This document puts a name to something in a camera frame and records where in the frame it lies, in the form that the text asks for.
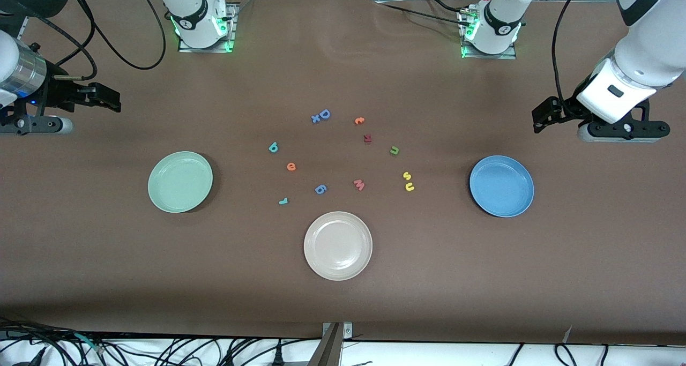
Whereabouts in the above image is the blue plate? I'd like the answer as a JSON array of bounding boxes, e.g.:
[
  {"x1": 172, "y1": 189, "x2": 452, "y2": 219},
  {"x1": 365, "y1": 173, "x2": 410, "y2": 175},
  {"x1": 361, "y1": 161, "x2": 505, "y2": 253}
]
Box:
[{"x1": 469, "y1": 155, "x2": 535, "y2": 218}]

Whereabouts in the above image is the light green plate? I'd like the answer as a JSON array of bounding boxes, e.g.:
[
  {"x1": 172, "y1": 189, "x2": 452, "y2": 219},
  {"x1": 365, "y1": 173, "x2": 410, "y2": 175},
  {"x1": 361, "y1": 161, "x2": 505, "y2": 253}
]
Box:
[{"x1": 148, "y1": 151, "x2": 214, "y2": 213}]

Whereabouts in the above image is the beige plate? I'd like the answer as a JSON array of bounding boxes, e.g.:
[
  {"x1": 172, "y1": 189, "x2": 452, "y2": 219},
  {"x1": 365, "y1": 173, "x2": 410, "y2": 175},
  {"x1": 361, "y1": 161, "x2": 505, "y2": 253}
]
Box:
[{"x1": 303, "y1": 211, "x2": 374, "y2": 281}]

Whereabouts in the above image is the aluminium profile bar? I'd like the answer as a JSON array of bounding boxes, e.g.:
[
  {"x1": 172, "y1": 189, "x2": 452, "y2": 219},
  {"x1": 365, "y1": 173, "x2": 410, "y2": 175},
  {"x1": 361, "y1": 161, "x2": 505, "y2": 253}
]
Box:
[{"x1": 308, "y1": 323, "x2": 344, "y2": 366}]

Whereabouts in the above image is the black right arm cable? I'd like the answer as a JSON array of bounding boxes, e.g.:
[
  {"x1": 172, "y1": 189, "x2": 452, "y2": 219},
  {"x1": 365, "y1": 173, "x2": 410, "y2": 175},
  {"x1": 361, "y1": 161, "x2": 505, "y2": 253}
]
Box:
[{"x1": 0, "y1": 0, "x2": 168, "y2": 80}]

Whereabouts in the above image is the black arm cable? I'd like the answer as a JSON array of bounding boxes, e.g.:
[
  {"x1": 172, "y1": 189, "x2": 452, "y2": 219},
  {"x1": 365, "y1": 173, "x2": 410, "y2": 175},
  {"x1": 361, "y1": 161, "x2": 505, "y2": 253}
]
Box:
[
  {"x1": 0, "y1": 0, "x2": 168, "y2": 80},
  {"x1": 551, "y1": 0, "x2": 590, "y2": 105}
]

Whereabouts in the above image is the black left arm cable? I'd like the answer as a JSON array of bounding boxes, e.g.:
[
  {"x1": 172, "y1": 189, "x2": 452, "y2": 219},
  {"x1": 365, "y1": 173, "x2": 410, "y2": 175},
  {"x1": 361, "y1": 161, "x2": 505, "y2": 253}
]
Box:
[{"x1": 551, "y1": 0, "x2": 590, "y2": 105}]

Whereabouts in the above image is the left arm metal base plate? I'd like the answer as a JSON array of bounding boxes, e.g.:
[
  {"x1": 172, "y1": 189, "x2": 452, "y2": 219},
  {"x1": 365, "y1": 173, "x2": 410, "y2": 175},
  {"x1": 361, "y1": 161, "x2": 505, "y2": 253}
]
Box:
[{"x1": 462, "y1": 10, "x2": 517, "y2": 60}]

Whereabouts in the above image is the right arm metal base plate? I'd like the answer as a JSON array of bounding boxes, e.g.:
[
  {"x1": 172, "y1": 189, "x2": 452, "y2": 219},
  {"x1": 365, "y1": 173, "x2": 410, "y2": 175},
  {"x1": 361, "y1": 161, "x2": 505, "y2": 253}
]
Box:
[{"x1": 178, "y1": 3, "x2": 237, "y2": 53}]

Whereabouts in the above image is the teal cable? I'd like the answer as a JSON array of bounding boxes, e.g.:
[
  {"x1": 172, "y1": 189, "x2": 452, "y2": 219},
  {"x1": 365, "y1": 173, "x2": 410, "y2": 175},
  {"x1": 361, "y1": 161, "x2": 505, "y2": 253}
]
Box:
[{"x1": 74, "y1": 333, "x2": 106, "y2": 354}]

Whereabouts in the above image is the small metal bracket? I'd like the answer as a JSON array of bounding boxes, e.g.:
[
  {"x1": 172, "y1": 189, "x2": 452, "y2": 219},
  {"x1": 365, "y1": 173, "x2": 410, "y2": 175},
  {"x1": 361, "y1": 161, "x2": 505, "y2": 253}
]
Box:
[{"x1": 322, "y1": 322, "x2": 353, "y2": 339}]

